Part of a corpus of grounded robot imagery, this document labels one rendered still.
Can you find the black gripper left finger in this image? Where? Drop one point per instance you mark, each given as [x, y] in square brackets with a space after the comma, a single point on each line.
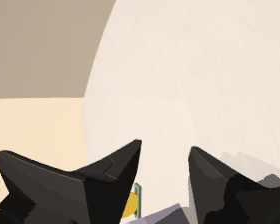
[95, 194]

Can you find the gold coin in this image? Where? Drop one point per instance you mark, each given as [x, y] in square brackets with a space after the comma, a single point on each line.
[131, 206]

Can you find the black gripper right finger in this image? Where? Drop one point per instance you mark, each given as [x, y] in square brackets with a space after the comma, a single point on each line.
[225, 196]

